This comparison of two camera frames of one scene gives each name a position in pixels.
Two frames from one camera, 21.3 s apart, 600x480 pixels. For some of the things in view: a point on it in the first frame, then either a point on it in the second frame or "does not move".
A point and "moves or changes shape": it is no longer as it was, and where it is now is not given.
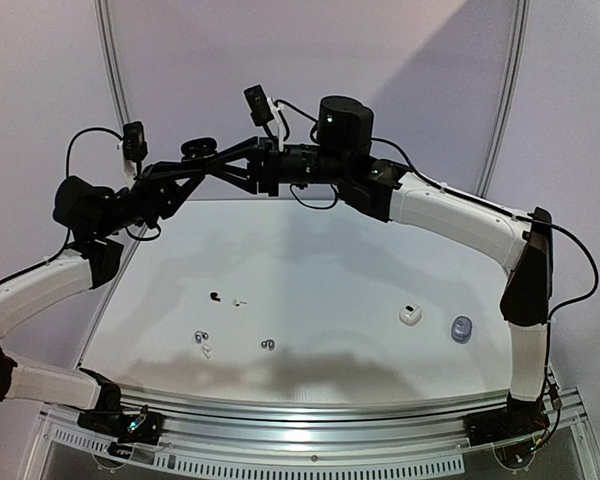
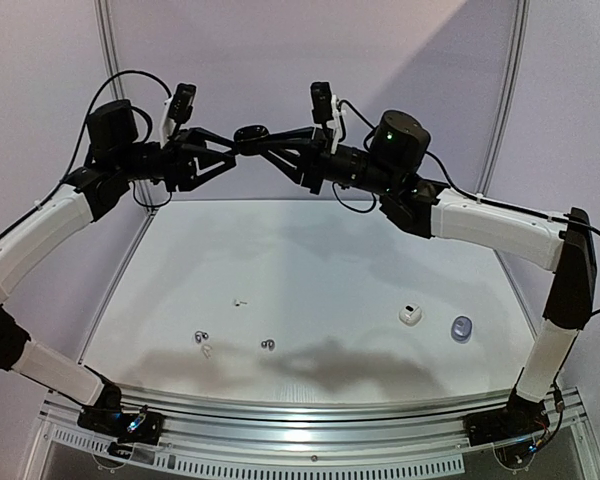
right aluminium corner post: [507, 100] does not move
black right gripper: [265, 166] to [313, 165]
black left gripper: [154, 192] to [179, 166]
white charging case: [410, 315] does not move
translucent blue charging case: [461, 329] does not move
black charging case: [198, 147] moves or changes shape
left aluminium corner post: [107, 35] does not move
